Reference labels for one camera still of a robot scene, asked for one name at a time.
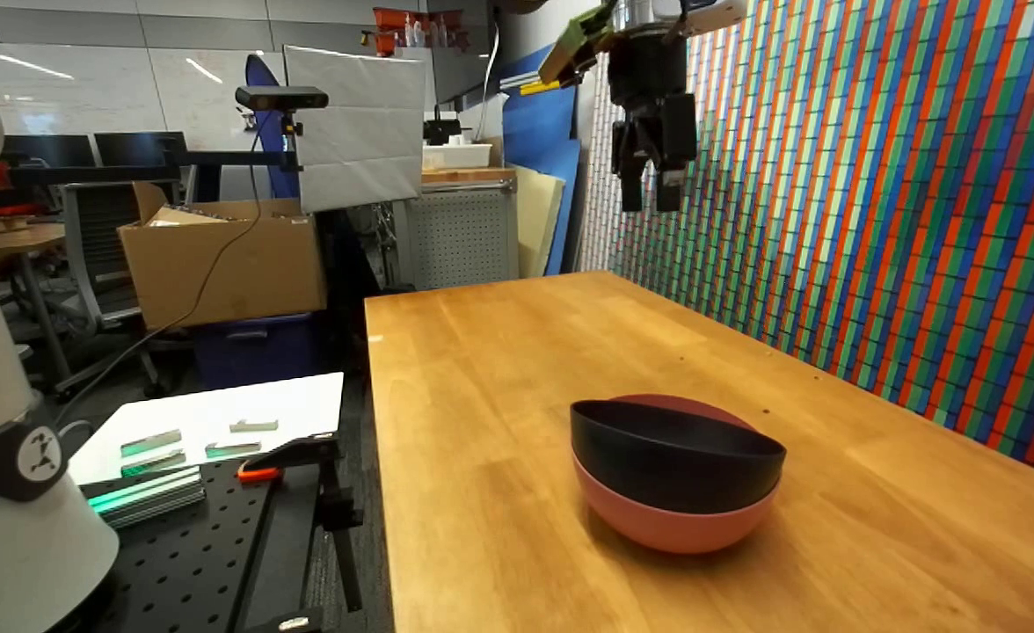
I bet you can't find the green silver bar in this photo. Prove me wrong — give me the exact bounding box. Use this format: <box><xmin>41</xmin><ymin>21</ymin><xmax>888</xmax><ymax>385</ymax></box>
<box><xmin>88</xmin><ymin>470</ymin><xmax>209</xmax><ymax>528</ymax></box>

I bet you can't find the grey cabinet with wooden top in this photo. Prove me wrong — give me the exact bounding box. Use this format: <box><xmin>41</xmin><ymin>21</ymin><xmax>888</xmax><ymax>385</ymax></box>
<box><xmin>402</xmin><ymin>170</ymin><xmax>516</xmax><ymax>289</ymax></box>

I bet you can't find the round wooden side table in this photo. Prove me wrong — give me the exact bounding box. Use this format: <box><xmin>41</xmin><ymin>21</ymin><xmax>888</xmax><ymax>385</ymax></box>
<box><xmin>0</xmin><ymin>216</ymin><xmax>69</xmax><ymax>389</ymax></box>

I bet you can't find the black camera on stand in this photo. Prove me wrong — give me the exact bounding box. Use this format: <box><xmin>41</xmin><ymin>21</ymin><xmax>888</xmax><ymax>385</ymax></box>
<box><xmin>235</xmin><ymin>83</ymin><xmax>326</xmax><ymax>138</ymax></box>

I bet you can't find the white foam board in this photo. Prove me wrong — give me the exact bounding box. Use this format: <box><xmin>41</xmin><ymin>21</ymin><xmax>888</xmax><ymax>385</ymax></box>
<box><xmin>284</xmin><ymin>45</ymin><xmax>427</xmax><ymax>209</ymax></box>

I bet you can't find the black monitor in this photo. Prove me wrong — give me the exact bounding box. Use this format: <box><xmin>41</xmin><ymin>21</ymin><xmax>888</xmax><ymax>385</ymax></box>
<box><xmin>94</xmin><ymin>131</ymin><xmax>187</xmax><ymax>170</ymax></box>

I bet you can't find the black perforated breadboard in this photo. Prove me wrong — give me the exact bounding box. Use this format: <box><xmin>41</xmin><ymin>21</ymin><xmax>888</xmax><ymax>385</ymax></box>
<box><xmin>69</xmin><ymin>465</ymin><xmax>316</xmax><ymax>633</ymax></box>

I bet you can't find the beige leaning board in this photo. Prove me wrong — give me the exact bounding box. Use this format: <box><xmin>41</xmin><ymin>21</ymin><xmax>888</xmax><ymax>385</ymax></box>
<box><xmin>516</xmin><ymin>165</ymin><xmax>563</xmax><ymax>279</ymax></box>

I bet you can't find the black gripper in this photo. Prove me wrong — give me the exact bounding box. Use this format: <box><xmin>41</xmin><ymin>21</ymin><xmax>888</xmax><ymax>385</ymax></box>
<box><xmin>610</xmin><ymin>36</ymin><xmax>698</xmax><ymax>209</ymax></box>

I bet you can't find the black camera cable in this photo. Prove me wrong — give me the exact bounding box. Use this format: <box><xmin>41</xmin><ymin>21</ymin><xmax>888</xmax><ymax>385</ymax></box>
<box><xmin>54</xmin><ymin>109</ymin><xmax>272</xmax><ymax>415</ymax></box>

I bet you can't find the black bowl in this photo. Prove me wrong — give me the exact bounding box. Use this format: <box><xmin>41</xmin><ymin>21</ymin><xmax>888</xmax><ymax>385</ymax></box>
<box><xmin>570</xmin><ymin>399</ymin><xmax>788</xmax><ymax>512</ymax></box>

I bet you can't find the white paper sheet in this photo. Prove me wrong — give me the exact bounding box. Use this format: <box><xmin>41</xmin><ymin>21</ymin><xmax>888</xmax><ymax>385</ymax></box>
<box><xmin>69</xmin><ymin>374</ymin><xmax>344</xmax><ymax>486</ymax></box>

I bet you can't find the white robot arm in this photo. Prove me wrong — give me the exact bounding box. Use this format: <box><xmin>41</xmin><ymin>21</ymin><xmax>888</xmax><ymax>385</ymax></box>
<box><xmin>0</xmin><ymin>308</ymin><xmax>119</xmax><ymax>633</ymax></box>

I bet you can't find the cardboard box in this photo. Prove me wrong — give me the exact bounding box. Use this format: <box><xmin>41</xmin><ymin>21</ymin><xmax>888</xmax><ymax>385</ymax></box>
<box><xmin>119</xmin><ymin>199</ymin><xmax>326</xmax><ymax>329</ymax></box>

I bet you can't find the orange handled tool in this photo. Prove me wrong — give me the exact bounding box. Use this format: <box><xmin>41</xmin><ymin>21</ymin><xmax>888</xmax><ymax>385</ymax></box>
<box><xmin>235</xmin><ymin>465</ymin><xmax>284</xmax><ymax>486</ymax></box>

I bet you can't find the blue storage bin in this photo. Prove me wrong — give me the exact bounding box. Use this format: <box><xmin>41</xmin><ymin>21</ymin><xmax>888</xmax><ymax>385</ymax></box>
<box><xmin>189</xmin><ymin>313</ymin><xmax>321</xmax><ymax>385</ymax></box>

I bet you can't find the peach bowl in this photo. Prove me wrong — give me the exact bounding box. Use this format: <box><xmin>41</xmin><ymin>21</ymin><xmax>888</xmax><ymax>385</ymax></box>
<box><xmin>574</xmin><ymin>393</ymin><xmax>779</xmax><ymax>556</ymax></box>

